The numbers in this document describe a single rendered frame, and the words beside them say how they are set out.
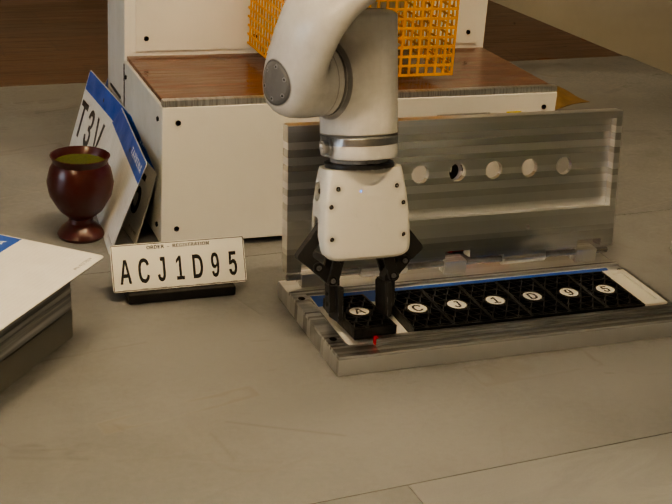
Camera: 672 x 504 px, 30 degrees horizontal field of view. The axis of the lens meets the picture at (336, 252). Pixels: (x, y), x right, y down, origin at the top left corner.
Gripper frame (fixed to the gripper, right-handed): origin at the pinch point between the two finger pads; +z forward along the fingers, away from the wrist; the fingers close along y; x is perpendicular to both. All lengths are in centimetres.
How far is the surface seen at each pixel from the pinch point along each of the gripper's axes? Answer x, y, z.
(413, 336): -5.2, 4.1, 3.2
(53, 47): 135, -13, -23
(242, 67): 40.4, -0.9, -23.5
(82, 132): 66, -19, -13
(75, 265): 2.4, -30.4, -6.1
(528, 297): 0.1, 21.1, 1.7
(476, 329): -5.2, 11.7, 3.2
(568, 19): 194, 141, -26
